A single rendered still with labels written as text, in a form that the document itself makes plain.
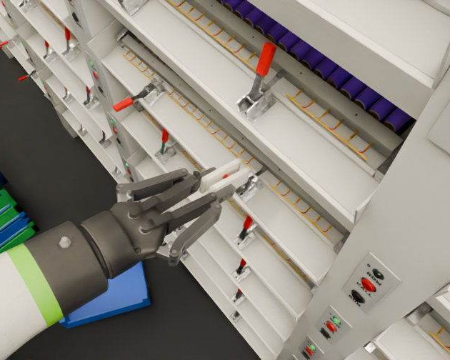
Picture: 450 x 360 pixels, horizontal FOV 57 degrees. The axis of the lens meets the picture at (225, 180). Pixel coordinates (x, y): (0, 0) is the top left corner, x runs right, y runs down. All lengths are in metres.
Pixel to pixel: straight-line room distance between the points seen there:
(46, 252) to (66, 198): 1.41
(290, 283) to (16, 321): 0.50
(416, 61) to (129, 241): 0.33
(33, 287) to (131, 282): 1.18
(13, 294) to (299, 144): 0.33
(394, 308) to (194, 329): 1.11
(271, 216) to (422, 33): 0.39
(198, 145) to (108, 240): 0.30
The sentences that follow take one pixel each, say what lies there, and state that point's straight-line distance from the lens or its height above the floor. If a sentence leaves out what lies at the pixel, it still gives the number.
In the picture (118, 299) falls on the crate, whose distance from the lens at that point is 1.61.
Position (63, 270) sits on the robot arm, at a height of 1.10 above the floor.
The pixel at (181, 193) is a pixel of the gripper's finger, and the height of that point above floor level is 1.04.
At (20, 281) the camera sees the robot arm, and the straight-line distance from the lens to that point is 0.45.
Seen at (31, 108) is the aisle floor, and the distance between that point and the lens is 2.25.
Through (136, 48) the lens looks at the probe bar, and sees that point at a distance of 0.85.
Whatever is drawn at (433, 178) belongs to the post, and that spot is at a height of 1.25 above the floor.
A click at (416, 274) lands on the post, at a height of 1.13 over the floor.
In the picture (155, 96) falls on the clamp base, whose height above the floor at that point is 0.95.
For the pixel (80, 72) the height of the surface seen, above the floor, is 0.74.
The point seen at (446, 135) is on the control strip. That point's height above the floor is 1.29.
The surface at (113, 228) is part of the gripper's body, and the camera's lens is 0.48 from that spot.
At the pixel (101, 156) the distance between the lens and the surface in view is 1.72.
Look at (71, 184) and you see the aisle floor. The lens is 1.89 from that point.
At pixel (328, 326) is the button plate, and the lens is 0.68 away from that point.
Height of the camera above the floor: 1.50
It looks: 57 degrees down
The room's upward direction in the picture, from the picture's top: straight up
